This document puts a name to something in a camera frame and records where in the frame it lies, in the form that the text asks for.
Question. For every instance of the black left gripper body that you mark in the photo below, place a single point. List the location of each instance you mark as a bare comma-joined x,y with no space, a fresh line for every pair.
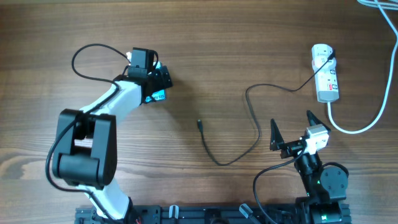
155,78

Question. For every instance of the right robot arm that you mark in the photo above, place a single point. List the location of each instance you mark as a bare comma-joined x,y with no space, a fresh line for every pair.
324,183

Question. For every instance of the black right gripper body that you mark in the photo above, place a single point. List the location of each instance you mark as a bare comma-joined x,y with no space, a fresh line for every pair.
291,149

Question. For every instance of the white USB charger plug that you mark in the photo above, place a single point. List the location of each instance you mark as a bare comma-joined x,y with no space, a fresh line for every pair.
323,62

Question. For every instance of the blue screen Galaxy smartphone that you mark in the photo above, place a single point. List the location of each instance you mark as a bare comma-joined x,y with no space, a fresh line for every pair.
157,96

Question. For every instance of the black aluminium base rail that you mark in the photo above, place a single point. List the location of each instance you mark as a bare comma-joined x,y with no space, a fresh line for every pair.
279,213

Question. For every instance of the white power strip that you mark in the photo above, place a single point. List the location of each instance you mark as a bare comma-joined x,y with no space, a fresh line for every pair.
326,82

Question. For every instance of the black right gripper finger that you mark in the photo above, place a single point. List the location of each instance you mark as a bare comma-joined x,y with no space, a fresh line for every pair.
276,140
313,120

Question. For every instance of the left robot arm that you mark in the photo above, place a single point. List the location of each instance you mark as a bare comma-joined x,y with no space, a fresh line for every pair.
84,155

